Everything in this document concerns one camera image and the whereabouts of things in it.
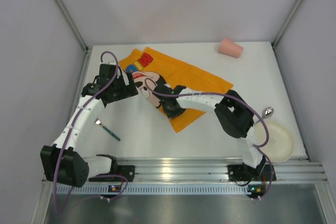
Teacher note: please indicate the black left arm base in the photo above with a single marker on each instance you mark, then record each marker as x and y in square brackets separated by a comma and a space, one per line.
[127, 171]

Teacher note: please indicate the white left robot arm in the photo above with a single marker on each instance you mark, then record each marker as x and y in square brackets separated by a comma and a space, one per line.
[61, 162]

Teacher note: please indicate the green handled spoon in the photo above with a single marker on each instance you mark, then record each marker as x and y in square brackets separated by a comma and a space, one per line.
[266, 113]

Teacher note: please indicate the left aluminium corner post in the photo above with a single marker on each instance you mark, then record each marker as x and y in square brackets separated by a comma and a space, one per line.
[70, 22]

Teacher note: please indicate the perforated metal cable tray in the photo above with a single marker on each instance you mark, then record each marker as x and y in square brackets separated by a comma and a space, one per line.
[162, 189]

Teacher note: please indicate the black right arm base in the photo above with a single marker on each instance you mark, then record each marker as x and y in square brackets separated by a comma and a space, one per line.
[245, 173]

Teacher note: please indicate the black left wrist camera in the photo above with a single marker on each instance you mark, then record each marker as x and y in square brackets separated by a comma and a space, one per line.
[107, 71]

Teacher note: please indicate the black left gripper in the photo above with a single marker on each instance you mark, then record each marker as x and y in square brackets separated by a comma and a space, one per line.
[127, 83]

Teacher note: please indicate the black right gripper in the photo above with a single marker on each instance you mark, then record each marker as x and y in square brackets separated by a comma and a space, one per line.
[159, 91]

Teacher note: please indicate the aluminium mounting rail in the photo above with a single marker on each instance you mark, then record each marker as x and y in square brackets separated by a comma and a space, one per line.
[211, 170]

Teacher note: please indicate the cream round plate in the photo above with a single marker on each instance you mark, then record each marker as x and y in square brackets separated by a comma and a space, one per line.
[280, 146]

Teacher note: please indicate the pink plastic cup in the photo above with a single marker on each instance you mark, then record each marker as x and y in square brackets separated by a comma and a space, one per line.
[230, 48]

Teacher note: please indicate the green handled fork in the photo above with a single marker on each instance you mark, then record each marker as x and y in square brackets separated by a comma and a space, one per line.
[98, 122]

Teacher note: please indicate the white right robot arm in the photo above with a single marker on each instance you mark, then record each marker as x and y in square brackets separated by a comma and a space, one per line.
[234, 115]

